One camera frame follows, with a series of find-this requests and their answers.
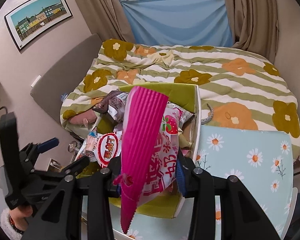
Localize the beige right curtain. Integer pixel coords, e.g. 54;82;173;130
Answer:
225;0;279;63

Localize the floral striped bed blanket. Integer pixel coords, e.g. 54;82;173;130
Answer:
59;39;300;159

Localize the grey upholstered headboard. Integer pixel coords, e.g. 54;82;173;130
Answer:
30;34;102;124

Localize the beige curtain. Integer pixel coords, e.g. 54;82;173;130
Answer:
225;0;279;63
75;0;135;43

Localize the framed colourful houses picture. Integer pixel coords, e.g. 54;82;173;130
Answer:
4;0;72;51

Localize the person's left hand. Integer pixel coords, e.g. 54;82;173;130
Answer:
9;205;33;231

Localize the red white Oishi bag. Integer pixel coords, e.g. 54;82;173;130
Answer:
85;131;122;168

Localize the grey braided cable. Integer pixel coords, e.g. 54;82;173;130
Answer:
201;103;214;126

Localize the dark purple snack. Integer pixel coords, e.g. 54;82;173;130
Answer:
93;90;128;122

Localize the pink strawberry snack bag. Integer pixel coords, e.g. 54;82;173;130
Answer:
116;84;194;233

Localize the light blue window cloth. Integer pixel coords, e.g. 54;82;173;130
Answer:
121;0;234;47

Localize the beige left curtain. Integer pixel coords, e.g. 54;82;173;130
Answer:
75;0;135;43

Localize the daisy print blue tablecloth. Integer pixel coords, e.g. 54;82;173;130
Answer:
110;125;293;239

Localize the green cardboard storage box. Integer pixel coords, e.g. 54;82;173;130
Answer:
75;82;203;219

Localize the pink pillow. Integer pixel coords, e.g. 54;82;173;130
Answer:
69;109;97;127

